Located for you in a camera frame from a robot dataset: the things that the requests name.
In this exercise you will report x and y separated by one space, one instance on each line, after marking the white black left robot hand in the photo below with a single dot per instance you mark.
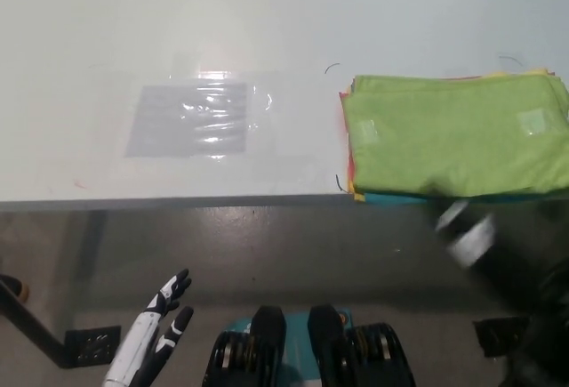
142 342

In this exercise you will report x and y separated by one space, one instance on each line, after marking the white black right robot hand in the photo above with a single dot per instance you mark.
471 236

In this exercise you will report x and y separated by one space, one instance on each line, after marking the green microfibre cloth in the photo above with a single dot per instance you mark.
444 147

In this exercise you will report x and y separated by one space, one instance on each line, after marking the clear tape patch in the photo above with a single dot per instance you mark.
368 131
531 122

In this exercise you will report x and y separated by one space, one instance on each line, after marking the black teal robot torso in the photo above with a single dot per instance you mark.
266 351

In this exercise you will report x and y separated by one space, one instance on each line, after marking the black perforated foot plate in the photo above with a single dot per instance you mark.
93 346
498 338

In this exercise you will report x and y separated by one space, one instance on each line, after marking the grey table leg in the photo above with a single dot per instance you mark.
91 267

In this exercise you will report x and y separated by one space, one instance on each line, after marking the dark shoe with tan sole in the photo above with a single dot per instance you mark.
15 287

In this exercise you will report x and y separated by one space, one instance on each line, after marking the clear plastic sleeve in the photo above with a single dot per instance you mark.
262 102

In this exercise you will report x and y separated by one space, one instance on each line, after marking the black metal frame bar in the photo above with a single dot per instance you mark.
31 320

